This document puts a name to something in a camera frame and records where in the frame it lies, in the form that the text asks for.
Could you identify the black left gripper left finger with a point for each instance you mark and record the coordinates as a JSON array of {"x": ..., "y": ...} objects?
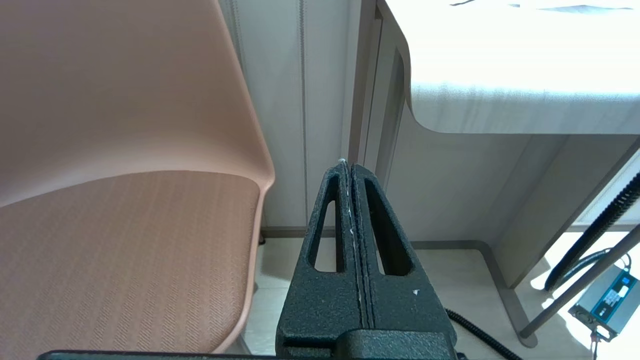
[{"x": 320, "y": 300}]

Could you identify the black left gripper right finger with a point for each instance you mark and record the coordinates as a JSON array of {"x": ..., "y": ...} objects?
[{"x": 405, "y": 300}]

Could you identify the grey power adapter box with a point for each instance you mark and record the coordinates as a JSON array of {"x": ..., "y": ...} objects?
[{"x": 605, "y": 300}]

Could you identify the pink upholstered chair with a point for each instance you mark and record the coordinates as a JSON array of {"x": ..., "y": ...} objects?
[{"x": 100, "y": 110}]

